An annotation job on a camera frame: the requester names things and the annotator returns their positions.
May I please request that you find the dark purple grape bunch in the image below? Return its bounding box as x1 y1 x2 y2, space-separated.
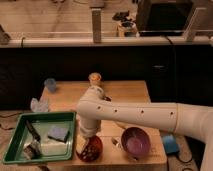
82 144 100 162

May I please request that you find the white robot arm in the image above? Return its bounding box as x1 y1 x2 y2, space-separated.
76 86 213 171

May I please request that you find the red bowl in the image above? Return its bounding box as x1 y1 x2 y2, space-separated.
76 136 103 162

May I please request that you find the purple bowl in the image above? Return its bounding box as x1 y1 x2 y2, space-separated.
121 127 151 158

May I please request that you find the blue sponge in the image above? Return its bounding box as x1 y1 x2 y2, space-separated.
47 126 69 142

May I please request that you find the white cloth in tray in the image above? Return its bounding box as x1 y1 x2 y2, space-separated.
41 142 67 156

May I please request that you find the small metal clip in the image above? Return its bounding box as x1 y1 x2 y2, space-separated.
111 138 121 148

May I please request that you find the green plastic tray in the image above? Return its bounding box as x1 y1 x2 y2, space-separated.
3 112 76 164

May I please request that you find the metal scrubber in tray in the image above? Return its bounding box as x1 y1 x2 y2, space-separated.
23 141 41 160

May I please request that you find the yellow banana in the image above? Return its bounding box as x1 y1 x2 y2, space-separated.
116 123 127 130

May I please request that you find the crumpled clear plastic bag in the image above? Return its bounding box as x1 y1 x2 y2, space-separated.
30 98 49 112

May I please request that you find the blue plastic cup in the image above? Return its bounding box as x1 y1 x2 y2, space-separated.
44 78 56 93

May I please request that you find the orange topped cup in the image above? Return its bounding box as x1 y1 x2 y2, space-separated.
89 72 101 84

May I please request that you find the blue tape roll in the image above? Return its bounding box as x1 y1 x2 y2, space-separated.
162 135 179 154

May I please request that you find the black monitor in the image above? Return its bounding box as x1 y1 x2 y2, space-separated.
136 0 193 35

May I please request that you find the black handled brush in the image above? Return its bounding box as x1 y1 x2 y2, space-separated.
26 120 41 142

